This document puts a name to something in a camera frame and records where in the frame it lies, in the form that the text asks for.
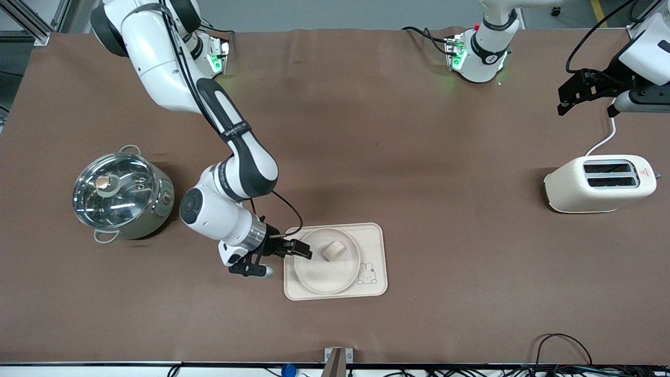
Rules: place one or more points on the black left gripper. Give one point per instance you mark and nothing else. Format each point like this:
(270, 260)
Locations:
(609, 82)

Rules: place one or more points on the glass pot lid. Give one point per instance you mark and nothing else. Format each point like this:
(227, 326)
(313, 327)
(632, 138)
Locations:
(112, 191)

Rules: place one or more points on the aluminium frame profile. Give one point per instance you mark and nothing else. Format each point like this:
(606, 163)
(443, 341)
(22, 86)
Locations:
(31, 23)

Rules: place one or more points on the cream two-slot toaster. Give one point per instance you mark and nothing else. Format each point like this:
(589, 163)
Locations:
(596, 191)

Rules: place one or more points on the cream round plate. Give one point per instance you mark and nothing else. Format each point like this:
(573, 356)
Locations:
(324, 275)

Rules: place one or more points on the small cream bun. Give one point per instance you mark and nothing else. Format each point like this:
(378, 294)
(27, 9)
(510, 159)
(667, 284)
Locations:
(333, 251)

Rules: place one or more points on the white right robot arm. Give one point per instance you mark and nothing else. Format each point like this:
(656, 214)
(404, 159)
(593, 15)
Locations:
(241, 157)

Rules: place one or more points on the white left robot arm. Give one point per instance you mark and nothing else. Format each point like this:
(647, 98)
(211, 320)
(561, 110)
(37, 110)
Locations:
(484, 52)

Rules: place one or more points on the grey metal camera bracket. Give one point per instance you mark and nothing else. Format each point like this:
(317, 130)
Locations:
(337, 361)

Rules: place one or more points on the brown table mat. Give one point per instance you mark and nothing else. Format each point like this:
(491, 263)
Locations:
(419, 131)

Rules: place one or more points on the blue round cap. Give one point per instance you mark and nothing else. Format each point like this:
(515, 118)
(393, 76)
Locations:
(288, 370)

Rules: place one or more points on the steel pot with glass lid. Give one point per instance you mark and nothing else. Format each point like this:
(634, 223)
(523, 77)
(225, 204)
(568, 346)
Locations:
(157, 209)

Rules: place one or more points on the cream rabbit print tray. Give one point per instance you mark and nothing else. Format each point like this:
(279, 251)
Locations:
(374, 241)

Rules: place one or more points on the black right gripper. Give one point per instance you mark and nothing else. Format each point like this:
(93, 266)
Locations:
(274, 244)

